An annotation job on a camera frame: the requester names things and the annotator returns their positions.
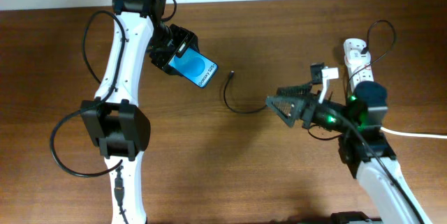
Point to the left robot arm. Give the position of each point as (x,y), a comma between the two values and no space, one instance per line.
(116,125)

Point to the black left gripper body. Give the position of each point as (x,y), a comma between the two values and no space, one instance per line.
(168,39)

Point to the blue screen Galaxy smartphone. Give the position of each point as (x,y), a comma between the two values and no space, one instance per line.
(195,67)

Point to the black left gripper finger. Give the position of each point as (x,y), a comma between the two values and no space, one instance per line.
(163,64)
(192,42)

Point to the white USB charger plug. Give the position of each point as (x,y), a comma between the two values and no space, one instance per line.
(354,58)

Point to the white power strip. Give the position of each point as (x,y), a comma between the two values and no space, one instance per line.
(360,73)

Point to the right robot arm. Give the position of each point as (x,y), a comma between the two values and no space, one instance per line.
(363,147)

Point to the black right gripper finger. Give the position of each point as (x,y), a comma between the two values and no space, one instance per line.
(289,109)
(294,91)

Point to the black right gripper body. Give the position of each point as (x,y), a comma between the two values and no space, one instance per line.
(327,117)

